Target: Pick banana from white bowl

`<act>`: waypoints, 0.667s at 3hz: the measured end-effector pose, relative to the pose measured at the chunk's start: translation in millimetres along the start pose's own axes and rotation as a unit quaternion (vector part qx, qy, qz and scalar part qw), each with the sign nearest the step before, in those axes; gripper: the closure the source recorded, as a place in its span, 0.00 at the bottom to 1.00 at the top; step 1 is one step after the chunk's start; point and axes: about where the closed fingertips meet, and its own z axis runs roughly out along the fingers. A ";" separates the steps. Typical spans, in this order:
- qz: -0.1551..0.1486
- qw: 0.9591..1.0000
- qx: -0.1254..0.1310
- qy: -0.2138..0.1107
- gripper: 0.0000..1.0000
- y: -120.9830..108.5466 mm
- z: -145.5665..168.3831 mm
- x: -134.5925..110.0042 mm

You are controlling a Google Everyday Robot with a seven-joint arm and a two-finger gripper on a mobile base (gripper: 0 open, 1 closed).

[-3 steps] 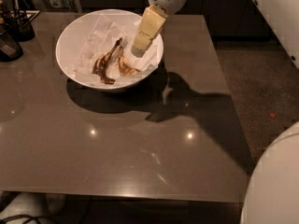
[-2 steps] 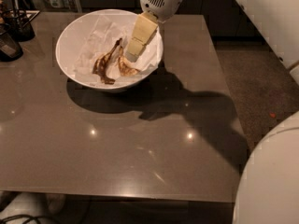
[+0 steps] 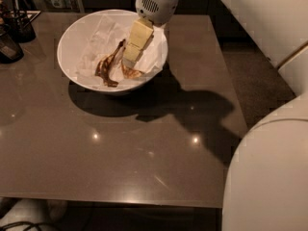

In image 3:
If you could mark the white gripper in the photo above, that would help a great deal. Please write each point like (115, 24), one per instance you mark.
(155, 8)

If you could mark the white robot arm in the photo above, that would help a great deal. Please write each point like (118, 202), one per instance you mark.
(266, 185)

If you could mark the white ceramic bowl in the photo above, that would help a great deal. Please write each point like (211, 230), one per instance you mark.
(74, 41)

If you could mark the white paper napkin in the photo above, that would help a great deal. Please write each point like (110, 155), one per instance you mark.
(104, 41)

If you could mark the dark container at left edge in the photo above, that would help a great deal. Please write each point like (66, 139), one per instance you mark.
(10, 51)

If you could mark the white object under table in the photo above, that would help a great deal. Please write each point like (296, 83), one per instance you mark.
(31, 215)

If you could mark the black wire mesh basket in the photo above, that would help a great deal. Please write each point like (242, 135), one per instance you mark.
(21, 28)

